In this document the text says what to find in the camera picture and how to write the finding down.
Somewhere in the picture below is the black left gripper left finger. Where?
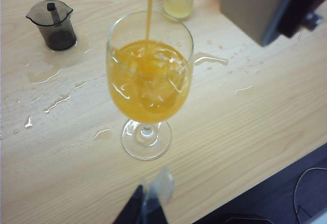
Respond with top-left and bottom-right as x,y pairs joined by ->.
112,185 -> 145,224

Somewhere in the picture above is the grey smoked measuring cup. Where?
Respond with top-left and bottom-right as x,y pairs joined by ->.
25,0 -> 77,52

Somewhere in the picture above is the clear measuring cup yellow juice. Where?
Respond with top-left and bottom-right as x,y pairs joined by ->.
162,0 -> 200,21

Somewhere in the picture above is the black bracket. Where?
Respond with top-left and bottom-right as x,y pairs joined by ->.
263,0 -> 327,47

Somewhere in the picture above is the clear measuring cup orange juice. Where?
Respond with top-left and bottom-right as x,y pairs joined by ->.
142,166 -> 177,224

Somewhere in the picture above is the clear stemmed wine glass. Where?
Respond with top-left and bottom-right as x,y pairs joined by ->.
106,11 -> 194,161

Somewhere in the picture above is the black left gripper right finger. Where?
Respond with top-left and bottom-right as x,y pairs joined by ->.
150,198 -> 171,224

